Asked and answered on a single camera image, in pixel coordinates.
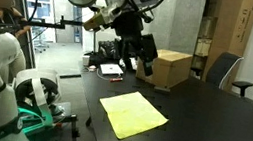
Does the black backpack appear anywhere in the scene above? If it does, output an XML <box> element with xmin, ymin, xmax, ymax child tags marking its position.
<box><xmin>96</xmin><ymin>37</ymin><xmax>125</xmax><ymax>63</ymax></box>

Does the tall brown cardboard box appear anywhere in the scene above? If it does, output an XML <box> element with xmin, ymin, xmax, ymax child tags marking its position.
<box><xmin>194</xmin><ymin>0</ymin><xmax>253</xmax><ymax>97</ymax></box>

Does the white storage box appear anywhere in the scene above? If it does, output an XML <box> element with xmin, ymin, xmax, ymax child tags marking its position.
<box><xmin>193</xmin><ymin>37</ymin><xmax>213</xmax><ymax>59</ymax></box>

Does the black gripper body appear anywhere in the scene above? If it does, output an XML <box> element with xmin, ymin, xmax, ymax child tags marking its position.
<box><xmin>109</xmin><ymin>7</ymin><xmax>148</xmax><ymax>47</ymax></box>

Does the black office chair white frame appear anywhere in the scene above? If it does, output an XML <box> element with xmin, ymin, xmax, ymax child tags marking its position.
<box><xmin>186</xmin><ymin>46</ymin><xmax>253</xmax><ymax>99</ymax></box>

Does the yellow cloth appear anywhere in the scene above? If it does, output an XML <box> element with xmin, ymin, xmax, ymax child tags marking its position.
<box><xmin>94</xmin><ymin>85</ymin><xmax>173</xmax><ymax>141</ymax></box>

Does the white plastic bag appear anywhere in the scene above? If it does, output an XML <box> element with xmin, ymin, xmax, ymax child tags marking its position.
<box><xmin>128</xmin><ymin>56</ymin><xmax>139</xmax><ymax>72</ymax></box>

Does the black horizontal mounting bar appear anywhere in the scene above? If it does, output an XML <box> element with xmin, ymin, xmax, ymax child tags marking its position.
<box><xmin>0</xmin><ymin>5</ymin><xmax>85</xmax><ymax>41</ymax></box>

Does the red marker pen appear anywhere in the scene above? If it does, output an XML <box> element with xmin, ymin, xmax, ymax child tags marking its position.
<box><xmin>109</xmin><ymin>75</ymin><xmax>124</xmax><ymax>84</ymax></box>

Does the small grey rectangular block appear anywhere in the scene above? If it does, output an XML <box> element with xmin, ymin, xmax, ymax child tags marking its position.
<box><xmin>153</xmin><ymin>85</ymin><xmax>172</xmax><ymax>95</ymax></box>

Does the gold wrist camera mount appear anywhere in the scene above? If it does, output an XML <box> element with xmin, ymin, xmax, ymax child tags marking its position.
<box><xmin>81</xmin><ymin>7</ymin><xmax>116</xmax><ymax>36</ymax></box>

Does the small white container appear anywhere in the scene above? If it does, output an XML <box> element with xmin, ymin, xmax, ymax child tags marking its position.
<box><xmin>81</xmin><ymin>54</ymin><xmax>91</xmax><ymax>68</ymax></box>

